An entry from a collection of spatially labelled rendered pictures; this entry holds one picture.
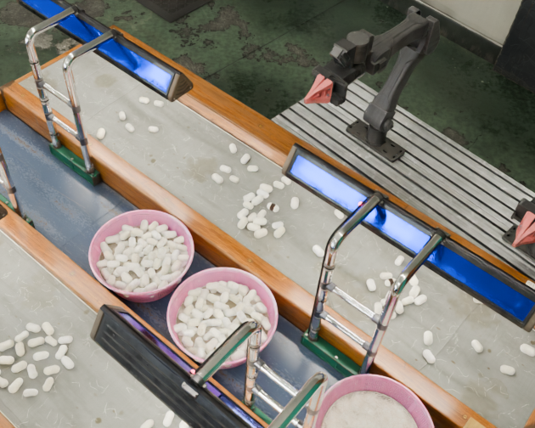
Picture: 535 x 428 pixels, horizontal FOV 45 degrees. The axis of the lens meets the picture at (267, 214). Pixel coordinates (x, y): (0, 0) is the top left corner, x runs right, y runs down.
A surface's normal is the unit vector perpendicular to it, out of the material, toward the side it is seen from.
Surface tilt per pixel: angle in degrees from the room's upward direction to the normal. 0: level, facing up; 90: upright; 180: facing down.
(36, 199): 0
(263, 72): 0
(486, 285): 58
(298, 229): 0
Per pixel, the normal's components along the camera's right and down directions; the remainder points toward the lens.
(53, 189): 0.05, -0.63
